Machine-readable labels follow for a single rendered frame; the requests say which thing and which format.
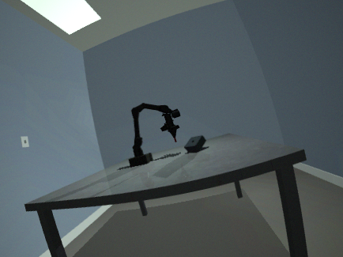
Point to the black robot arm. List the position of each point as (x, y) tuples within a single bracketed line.
[(138, 151)]

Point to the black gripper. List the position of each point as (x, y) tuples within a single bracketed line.
[(173, 128)]

